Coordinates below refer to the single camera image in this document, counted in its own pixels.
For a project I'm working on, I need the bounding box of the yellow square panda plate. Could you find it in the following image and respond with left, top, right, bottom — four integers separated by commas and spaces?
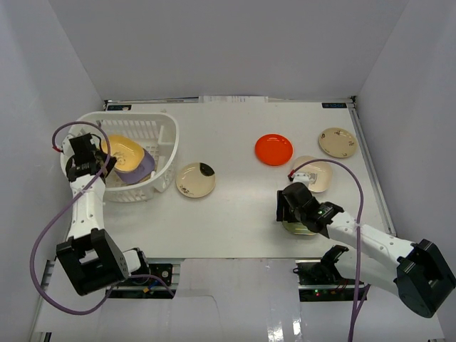
101, 135, 145, 173

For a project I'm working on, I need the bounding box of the green square panda plate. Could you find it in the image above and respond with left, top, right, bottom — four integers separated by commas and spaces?
282, 221, 315, 236

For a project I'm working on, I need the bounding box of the purple square panda plate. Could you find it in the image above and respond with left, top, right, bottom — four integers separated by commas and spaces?
114, 149, 155, 185

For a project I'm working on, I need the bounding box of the cream square panda plate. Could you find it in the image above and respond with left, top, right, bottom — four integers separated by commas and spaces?
297, 162, 333, 193

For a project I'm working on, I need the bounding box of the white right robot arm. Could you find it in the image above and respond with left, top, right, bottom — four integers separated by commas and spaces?
276, 182, 455, 318

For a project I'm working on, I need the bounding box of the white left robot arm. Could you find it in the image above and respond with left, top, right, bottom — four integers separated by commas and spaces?
56, 133, 151, 296

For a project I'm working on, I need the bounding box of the white plastic basket bin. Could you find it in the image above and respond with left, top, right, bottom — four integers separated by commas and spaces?
79, 110, 180, 203

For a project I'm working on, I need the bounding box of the orange round plate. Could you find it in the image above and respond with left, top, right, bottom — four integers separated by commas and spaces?
254, 133, 294, 167

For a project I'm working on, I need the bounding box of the cream round plate far right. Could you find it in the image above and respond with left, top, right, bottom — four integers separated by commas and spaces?
318, 128, 358, 158

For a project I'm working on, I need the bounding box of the cream round flower plate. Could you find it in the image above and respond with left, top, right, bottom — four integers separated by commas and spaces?
175, 162, 216, 199

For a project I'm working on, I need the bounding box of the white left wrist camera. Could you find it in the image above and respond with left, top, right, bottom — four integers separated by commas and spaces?
51, 133, 75, 154

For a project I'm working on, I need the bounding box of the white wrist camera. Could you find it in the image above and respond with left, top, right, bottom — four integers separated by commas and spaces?
288, 170, 311, 187
51, 133, 75, 154

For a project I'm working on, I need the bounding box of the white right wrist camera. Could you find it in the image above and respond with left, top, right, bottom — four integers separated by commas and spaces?
288, 170, 311, 187

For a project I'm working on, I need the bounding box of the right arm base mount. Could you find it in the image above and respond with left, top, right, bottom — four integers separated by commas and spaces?
293, 245, 355, 302

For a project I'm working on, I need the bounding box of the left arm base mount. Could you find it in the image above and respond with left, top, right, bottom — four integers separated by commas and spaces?
109, 262, 180, 299

